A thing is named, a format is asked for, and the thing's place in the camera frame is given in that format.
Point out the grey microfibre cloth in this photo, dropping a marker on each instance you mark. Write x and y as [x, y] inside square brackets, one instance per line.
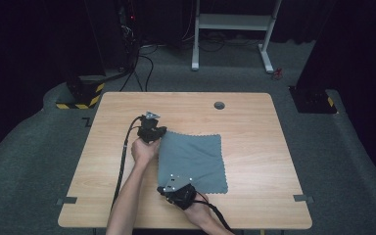
[192, 161]

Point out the black yellow striped stand base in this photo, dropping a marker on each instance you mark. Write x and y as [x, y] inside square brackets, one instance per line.
[84, 94]

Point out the grey table grommet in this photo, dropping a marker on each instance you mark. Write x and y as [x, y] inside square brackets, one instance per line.
[219, 105]

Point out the person's left hand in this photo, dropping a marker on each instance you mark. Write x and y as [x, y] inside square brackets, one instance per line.
[143, 151]

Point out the grey tape strip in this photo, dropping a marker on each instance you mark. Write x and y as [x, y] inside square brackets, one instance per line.
[304, 198]
[66, 200]

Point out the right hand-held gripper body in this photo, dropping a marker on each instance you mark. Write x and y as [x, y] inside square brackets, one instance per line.
[181, 194]

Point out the white metal stand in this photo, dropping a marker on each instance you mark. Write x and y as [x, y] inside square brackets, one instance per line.
[231, 22]

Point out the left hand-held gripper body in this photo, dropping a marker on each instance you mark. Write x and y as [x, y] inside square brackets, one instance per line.
[147, 129]

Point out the person's right hand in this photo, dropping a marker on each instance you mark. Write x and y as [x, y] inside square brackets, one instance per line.
[199, 210]

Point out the dark equipment rack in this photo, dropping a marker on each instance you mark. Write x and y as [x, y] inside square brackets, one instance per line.
[127, 32]

